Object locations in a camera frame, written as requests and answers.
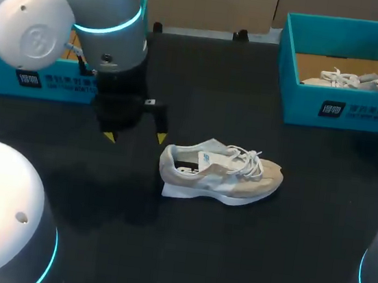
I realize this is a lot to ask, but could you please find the white cable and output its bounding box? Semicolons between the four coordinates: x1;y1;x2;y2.
63;40;86;59

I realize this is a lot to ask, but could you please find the teal cardboard shoebox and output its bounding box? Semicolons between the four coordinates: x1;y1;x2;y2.
269;9;378;136
0;0;151;112

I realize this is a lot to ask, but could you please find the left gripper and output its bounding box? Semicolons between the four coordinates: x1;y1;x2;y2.
86;56;178;151

